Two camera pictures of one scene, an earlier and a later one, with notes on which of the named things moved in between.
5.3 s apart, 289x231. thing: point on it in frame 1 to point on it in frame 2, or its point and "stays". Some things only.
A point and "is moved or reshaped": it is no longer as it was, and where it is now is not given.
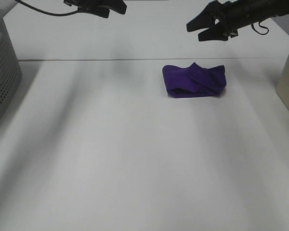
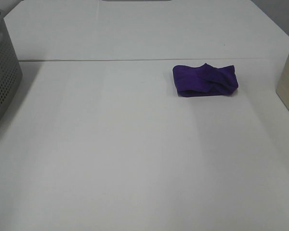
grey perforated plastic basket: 6,72 stays
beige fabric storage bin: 287,82 stays
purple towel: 194,80 is moved or reshaped
